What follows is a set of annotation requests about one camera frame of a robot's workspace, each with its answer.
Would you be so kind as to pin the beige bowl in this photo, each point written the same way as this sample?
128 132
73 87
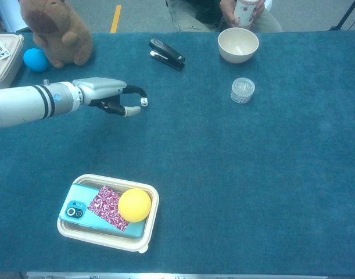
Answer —
238 46

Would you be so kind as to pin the seated person grey trousers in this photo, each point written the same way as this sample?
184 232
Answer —
183 16

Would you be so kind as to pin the black tripod stand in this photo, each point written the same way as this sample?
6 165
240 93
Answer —
347 16

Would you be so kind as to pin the small white die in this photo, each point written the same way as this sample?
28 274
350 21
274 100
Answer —
143 102

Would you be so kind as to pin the blue ball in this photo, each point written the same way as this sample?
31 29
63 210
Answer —
35 60

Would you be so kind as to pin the aluminium table edge rail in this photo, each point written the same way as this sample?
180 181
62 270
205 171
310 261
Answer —
165 275

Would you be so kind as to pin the clear glass jar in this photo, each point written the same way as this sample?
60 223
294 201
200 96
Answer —
243 90

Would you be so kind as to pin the brown plush capybara toy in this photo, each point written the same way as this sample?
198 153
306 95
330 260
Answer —
61 32

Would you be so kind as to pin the teal smartphone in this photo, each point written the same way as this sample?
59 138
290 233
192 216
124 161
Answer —
78 200

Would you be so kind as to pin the beige tray with phone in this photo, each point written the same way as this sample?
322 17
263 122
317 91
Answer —
152 221

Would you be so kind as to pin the yellow ball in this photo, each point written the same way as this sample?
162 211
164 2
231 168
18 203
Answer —
135 205

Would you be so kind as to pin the person's left hand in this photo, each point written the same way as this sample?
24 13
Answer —
258 13

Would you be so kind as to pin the black stapler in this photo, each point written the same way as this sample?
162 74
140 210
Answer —
168 55

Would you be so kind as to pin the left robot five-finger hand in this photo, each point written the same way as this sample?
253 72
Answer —
101 87

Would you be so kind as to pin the beige tray with playing card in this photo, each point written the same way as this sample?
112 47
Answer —
5 72

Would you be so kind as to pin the white paper cup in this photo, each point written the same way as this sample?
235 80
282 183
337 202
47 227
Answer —
245 13

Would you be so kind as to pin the person's right hand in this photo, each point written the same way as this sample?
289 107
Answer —
228 13

